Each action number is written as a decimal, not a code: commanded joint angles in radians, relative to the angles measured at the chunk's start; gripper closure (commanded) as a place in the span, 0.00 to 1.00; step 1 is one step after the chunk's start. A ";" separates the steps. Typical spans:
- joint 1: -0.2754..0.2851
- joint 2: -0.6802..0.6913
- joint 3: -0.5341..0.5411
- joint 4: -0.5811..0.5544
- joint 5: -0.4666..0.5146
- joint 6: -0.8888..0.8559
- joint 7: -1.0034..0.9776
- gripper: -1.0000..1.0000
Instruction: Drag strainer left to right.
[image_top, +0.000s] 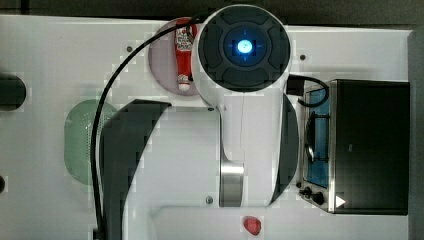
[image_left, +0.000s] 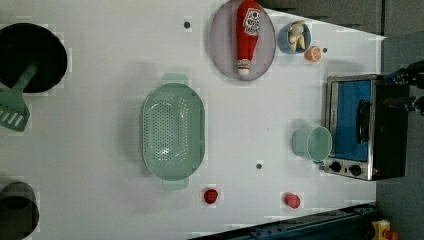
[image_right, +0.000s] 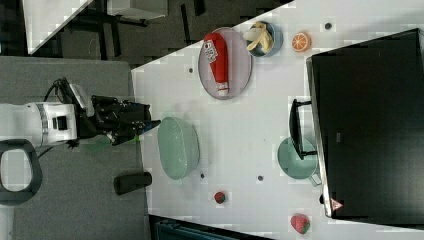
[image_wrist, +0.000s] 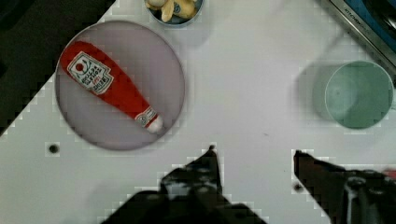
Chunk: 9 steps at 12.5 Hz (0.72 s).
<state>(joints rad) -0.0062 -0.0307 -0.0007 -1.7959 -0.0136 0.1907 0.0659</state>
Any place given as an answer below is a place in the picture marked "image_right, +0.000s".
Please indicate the large red strawberry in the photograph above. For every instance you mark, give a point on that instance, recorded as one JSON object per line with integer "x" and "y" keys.
{"x": 300, "y": 223}

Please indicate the grey round plate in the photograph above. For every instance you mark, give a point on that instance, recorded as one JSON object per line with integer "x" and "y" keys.
{"x": 239, "y": 66}

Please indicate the blue bowl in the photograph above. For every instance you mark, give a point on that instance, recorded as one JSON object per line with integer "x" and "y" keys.
{"x": 277, "y": 37}

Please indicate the green cup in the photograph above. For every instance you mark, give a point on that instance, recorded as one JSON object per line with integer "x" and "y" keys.
{"x": 296, "y": 167}

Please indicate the black foam cylinder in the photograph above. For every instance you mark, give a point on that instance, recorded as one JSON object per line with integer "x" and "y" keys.
{"x": 131, "y": 182}

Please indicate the peeled banana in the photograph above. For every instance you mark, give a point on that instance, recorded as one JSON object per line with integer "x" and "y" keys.
{"x": 259, "y": 35}

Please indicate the orange half slice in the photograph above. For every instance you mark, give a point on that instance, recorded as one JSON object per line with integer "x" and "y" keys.
{"x": 301, "y": 42}

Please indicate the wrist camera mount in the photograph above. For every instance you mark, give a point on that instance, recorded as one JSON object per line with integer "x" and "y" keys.
{"x": 69, "y": 93}

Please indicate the black oven box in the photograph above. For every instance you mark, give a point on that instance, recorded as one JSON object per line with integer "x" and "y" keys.
{"x": 368, "y": 113}

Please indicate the green oval strainer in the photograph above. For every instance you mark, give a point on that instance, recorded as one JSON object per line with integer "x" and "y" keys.
{"x": 178, "y": 147}

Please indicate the blue metal frame rail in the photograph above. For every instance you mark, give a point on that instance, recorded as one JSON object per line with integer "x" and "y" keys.
{"x": 173, "y": 230}

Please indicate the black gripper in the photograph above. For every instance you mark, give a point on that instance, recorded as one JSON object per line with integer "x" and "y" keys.
{"x": 119, "y": 121}

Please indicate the small red strawberry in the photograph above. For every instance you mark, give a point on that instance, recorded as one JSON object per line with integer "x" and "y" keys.
{"x": 219, "y": 197}

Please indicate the red ketchup bottle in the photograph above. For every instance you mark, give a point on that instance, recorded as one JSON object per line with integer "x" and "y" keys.
{"x": 215, "y": 50}

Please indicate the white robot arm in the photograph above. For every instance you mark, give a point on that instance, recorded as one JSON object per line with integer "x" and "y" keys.
{"x": 53, "y": 123}

